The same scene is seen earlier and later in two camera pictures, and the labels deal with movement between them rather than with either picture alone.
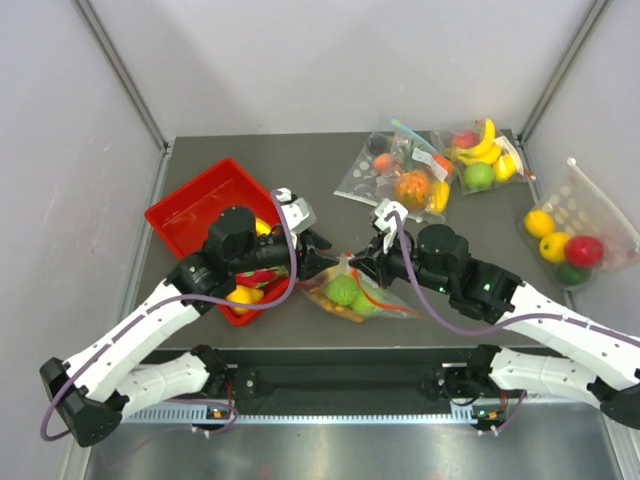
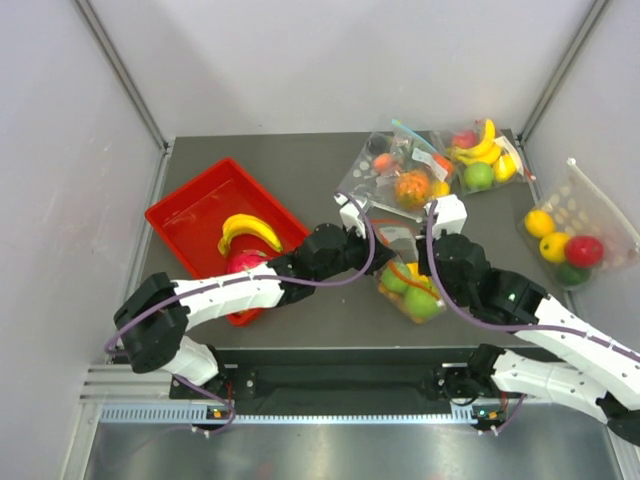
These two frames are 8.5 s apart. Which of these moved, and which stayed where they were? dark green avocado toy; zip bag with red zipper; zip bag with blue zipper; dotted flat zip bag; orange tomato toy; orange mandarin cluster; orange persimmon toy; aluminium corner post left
Moved: zip bag with red zipper; orange mandarin cluster
Stayed: dark green avocado toy; aluminium corner post left; orange persimmon toy; dotted flat zip bag; zip bag with blue zipper; orange tomato toy
